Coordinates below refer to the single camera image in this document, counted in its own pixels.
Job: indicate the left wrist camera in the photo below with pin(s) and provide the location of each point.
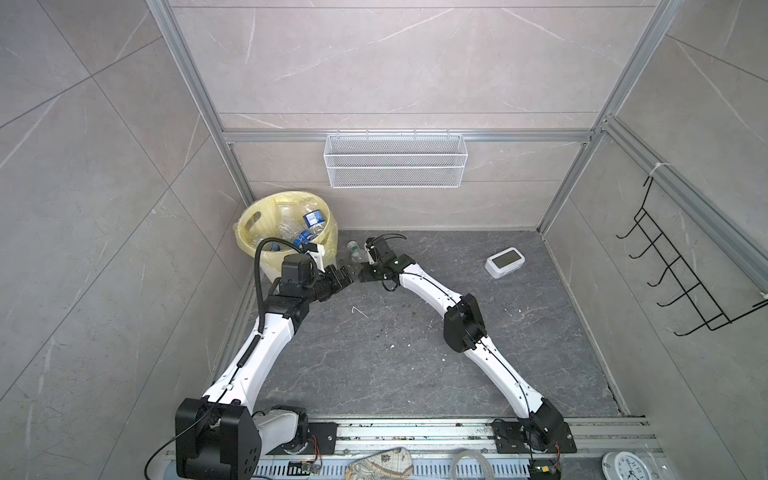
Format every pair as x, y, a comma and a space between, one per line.
316, 252

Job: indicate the black wire hook rack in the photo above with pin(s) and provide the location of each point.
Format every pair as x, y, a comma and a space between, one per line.
709, 313

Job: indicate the patterned cloth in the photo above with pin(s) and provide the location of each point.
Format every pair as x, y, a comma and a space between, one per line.
391, 464

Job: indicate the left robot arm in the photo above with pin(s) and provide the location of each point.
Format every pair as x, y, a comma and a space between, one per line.
222, 435

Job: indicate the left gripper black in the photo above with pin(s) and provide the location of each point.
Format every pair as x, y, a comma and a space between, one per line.
334, 279

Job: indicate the white round analog clock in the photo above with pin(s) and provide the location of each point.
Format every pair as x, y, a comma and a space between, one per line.
623, 465

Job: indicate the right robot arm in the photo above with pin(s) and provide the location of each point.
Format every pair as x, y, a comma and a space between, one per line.
543, 427

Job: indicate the white bin with yellow liner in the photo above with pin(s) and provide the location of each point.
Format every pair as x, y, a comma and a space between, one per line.
259, 221

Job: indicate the white wire mesh basket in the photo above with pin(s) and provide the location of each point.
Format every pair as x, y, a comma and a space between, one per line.
412, 160

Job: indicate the white tape roll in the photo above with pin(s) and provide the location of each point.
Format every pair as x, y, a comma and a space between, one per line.
470, 464

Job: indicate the crushed clear bottle blue band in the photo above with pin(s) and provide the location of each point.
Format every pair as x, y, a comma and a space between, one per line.
303, 238

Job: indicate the clear bottle blue label back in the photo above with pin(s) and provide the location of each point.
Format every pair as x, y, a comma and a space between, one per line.
315, 222

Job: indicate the white digital clock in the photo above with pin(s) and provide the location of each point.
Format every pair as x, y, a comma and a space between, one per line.
504, 262

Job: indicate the small clear bottle white cap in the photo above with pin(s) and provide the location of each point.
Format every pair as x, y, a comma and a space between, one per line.
357, 254

